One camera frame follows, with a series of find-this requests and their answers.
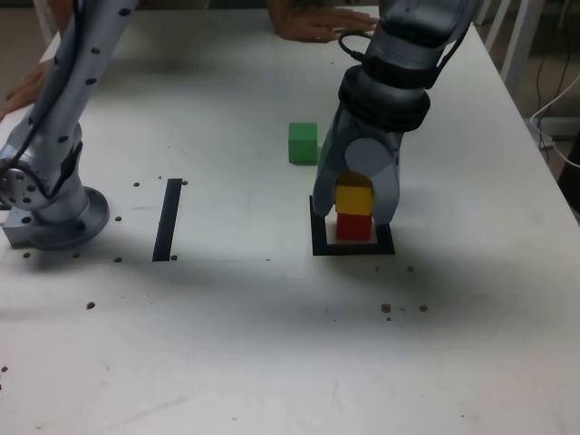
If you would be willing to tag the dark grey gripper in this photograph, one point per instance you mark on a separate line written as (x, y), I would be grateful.
(380, 136)

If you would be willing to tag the yellow cube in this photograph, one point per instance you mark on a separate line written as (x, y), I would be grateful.
(353, 199)

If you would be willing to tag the red cube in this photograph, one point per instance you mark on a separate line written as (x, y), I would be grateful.
(353, 226)

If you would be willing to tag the green cube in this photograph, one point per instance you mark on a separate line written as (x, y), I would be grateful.
(302, 145)

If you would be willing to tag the black tape square outline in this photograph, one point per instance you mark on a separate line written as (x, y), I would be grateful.
(353, 250)

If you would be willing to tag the person's left hand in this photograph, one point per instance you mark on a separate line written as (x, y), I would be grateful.
(312, 25)

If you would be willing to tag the person's right hand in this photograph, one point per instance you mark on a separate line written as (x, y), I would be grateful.
(29, 88)

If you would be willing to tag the black tape strip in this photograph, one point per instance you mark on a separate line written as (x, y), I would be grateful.
(167, 222)

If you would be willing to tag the white furniture frame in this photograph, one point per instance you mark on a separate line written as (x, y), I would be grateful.
(514, 36)

